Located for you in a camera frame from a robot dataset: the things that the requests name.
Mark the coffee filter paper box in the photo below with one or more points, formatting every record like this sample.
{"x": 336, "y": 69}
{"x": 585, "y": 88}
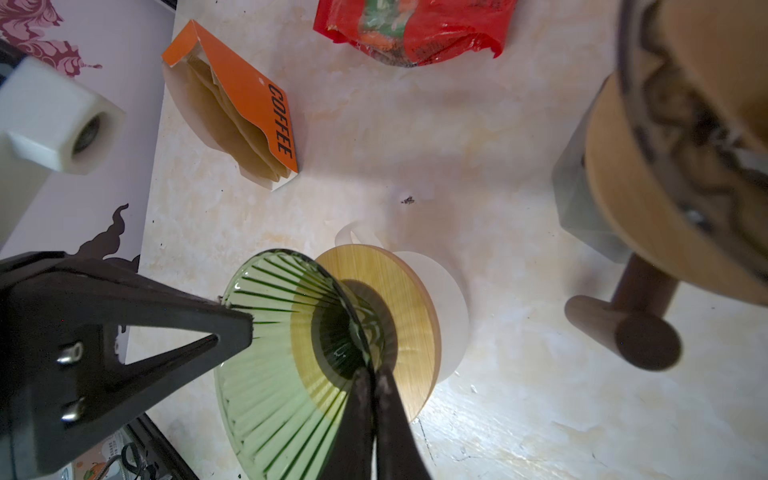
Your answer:
{"x": 231, "y": 106}

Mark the red snack bag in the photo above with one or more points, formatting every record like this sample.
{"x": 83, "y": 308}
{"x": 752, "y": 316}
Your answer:
{"x": 411, "y": 33}

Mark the frosted white glass pitcher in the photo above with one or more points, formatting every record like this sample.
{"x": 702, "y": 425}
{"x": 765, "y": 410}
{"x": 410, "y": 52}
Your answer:
{"x": 447, "y": 297}

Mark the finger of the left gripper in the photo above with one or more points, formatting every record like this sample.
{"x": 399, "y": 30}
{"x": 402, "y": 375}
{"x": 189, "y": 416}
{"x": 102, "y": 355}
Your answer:
{"x": 87, "y": 347}

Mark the wooden dripper ring stand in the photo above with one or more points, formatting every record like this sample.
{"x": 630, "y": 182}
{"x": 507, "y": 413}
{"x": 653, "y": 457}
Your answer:
{"x": 640, "y": 213}

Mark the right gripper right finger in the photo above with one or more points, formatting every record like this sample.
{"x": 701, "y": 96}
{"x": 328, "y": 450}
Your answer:
{"x": 397, "y": 456}

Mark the green glass dripper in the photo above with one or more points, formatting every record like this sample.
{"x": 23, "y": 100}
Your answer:
{"x": 283, "y": 398}

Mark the grey glass pitcher wooden handle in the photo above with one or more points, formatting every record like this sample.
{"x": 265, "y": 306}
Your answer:
{"x": 631, "y": 324}

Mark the brown paper coffee filter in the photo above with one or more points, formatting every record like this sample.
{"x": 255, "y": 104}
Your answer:
{"x": 722, "y": 47}

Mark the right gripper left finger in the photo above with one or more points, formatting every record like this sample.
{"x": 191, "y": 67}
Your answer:
{"x": 350, "y": 457}

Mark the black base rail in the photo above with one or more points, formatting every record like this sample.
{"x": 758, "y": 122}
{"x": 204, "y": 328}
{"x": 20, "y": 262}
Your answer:
{"x": 149, "y": 455}

